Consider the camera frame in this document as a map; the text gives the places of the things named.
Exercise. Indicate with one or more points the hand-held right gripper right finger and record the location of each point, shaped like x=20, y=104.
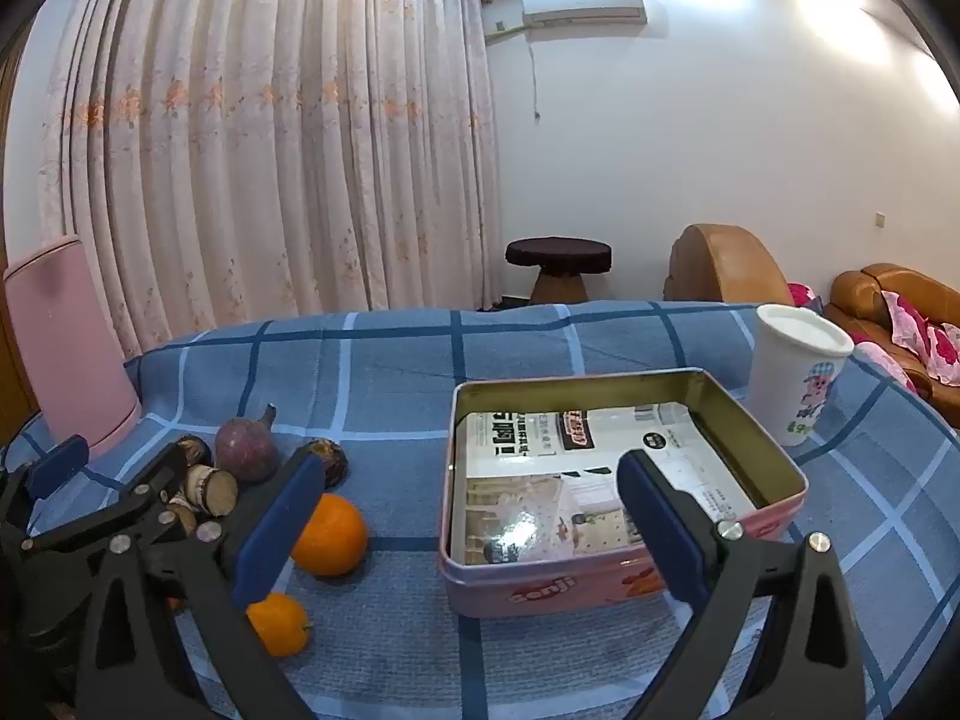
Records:
x=660, y=532

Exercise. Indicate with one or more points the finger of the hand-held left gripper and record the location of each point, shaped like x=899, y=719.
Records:
x=142, y=499
x=58, y=465

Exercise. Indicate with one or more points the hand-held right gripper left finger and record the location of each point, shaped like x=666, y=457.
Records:
x=274, y=540

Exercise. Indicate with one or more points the large orange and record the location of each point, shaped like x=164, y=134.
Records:
x=334, y=536

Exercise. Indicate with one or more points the small orange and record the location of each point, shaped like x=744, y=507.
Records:
x=283, y=626

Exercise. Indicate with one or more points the pink tin box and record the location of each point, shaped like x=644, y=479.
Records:
x=585, y=585

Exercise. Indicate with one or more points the purple passion fruit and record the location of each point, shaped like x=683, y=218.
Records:
x=246, y=450

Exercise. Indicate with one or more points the brown wooden furniture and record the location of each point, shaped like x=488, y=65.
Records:
x=13, y=375

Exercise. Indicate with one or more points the blue plaid bed sheet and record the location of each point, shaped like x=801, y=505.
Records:
x=390, y=390

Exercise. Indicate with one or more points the white lidded paper cup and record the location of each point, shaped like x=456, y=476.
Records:
x=795, y=382

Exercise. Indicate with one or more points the pink floral cushion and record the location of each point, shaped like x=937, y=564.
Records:
x=881, y=364
x=804, y=294

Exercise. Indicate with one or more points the dark round wooden stool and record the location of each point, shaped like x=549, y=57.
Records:
x=559, y=251

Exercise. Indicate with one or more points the brown leather sofa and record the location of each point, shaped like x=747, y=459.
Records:
x=862, y=300

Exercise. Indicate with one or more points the pink floral blanket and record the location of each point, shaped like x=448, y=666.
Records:
x=922, y=330

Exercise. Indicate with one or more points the pink floral curtain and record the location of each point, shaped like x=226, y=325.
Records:
x=262, y=127

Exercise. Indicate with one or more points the air conditioner pipe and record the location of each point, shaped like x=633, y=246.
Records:
x=504, y=31

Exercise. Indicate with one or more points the white air conditioner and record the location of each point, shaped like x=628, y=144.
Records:
x=583, y=1

